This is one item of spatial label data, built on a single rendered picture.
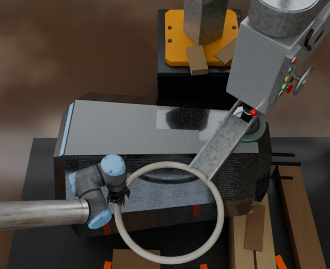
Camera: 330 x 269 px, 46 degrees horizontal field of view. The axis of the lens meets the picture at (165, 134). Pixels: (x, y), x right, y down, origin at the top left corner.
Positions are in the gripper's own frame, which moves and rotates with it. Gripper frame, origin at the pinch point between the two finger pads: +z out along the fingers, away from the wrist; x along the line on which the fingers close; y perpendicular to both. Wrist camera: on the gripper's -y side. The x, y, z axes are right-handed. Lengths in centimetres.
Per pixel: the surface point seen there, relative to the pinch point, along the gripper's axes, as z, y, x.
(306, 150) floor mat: 83, -100, 117
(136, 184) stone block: 16.1, -16.5, 3.5
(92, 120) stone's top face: 4, -44, -26
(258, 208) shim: 65, -37, 78
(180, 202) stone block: 22.9, -13.8, 27.6
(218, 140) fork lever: -9, -35, 41
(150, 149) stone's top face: 3.7, -31.1, 8.2
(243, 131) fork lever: -16, -37, 52
